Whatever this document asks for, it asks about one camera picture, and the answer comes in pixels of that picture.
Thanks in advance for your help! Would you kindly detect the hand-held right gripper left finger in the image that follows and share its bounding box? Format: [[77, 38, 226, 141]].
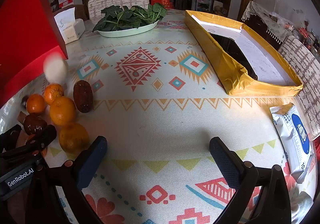
[[25, 136, 108, 224]]

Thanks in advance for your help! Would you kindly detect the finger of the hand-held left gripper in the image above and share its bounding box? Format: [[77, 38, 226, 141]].
[[15, 125, 57, 156], [0, 124, 22, 153]]

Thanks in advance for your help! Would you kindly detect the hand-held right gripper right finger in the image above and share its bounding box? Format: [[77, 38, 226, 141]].
[[209, 137, 292, 224]]

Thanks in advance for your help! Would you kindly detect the reddish brown sweet potato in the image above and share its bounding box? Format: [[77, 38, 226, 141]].
[[73, 80, 94, 114]]

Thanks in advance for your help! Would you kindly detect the white yam piece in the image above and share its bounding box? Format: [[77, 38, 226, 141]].
[[43, 52, 68, 83]]

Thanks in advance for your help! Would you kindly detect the white blue wet wipes packet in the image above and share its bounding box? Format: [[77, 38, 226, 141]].
[[269, 102, 314, 184]]

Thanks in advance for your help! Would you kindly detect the yellow taped box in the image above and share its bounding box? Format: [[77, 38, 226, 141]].
[[184, 9, 303, 96]]

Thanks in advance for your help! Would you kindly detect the white tissue box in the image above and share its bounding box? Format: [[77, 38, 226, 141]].
[[53, 7, 86, 45]]

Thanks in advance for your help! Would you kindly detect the black panel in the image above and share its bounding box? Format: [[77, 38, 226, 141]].
[[209, 32, 258, 80]]

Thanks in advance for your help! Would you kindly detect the patterned cushioned chair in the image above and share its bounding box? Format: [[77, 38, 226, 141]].
[[278, 36, 320, 139]]

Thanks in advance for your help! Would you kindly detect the pale green oval plate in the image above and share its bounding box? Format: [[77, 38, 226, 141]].
[[96, 19, 160, 38]]

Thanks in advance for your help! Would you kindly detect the bunch of spinach leaves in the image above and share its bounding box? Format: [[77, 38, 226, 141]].
[[92, 2, 168, 32]]

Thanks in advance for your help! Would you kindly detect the side table with white cloth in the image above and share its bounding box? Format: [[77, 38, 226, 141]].
[[241, 0, 310, 49]]

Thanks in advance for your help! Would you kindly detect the patterned chair back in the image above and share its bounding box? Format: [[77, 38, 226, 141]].
[[87, 0, 150, 20]]

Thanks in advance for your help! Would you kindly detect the red gift box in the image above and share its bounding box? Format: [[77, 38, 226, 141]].
[[151, 0, 174, 9]]

